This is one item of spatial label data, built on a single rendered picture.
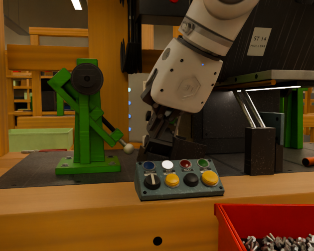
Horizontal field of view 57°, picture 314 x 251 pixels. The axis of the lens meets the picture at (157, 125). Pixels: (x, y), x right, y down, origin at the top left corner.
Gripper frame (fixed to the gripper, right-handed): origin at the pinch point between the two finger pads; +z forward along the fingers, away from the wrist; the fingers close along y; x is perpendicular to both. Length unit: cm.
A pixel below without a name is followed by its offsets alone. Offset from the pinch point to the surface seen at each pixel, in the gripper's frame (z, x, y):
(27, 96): 474, 870, 86
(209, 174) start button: 2.9, -8.0, 9.4
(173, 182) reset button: 5.6, -8.1, 3.0
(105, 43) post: 5, 61, 5
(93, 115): 12.6, 21.2, -3.5
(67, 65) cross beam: 20, 67, -3
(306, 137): 97, 268, 495
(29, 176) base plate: 27.3, 13.5, -15.0
